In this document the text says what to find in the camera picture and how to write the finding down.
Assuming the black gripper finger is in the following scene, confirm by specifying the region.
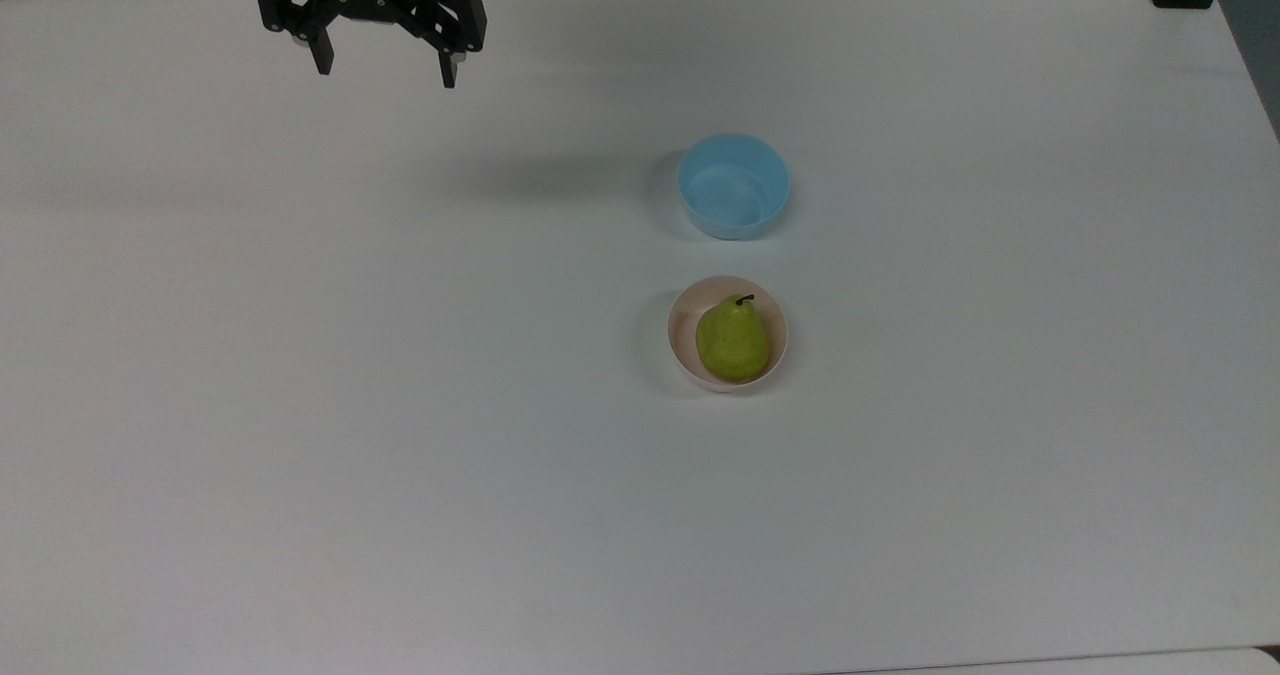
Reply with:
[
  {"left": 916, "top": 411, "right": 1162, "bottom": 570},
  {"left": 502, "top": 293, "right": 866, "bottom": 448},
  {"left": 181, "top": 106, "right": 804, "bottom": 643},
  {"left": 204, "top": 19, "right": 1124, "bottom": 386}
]
[
  {"left": 388, "top": 0, "right": 489, "bottom": 90},
  {"left": 250, "top": 0, "right": 341, "bottom": 77}
]

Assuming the light blue plastic bowl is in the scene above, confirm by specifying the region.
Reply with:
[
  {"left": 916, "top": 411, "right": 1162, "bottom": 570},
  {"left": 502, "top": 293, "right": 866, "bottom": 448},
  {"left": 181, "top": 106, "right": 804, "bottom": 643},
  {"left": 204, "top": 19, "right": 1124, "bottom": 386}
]
[{"left": 677, "top": 133, "right": 792, "bottom": 242}]

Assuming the pale pink plastic bowl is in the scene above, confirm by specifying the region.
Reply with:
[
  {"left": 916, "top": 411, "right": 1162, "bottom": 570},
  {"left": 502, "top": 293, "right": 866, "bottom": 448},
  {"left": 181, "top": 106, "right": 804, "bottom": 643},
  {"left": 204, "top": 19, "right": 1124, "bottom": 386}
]
[{"left": 667, "top": 275, "right": 789, "bottom": 394}]

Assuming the green pear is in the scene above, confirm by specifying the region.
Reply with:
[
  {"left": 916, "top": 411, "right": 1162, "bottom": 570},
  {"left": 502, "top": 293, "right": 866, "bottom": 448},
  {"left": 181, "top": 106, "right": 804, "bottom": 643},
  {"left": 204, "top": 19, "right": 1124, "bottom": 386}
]
[{"left": 695, "top": 294, "right": 772, "bottom": 383}]

